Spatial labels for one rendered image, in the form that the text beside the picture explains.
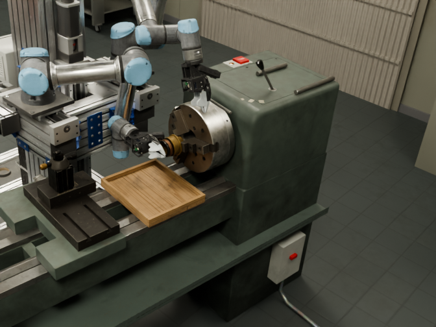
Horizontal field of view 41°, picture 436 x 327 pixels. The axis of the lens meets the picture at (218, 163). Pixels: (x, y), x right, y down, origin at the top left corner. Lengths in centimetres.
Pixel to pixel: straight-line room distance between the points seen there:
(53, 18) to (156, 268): 123
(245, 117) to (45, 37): 99
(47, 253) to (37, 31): 108
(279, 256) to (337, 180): 149
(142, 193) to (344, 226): 182
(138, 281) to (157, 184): 43
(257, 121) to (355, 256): 156
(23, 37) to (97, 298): 126
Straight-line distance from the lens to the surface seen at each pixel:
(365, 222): 408
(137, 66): 245
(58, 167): 228
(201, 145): 244
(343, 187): 438
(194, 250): 279
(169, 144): 246
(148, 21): 234
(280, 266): 311
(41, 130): 268
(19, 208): 244
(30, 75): 246
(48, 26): 281
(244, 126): 250
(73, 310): 253
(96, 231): 221
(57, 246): 223
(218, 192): 261
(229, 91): 261
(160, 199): 251
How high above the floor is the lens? 238
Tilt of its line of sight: 33 degrees down
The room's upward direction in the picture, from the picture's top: 5 degrees clockwise
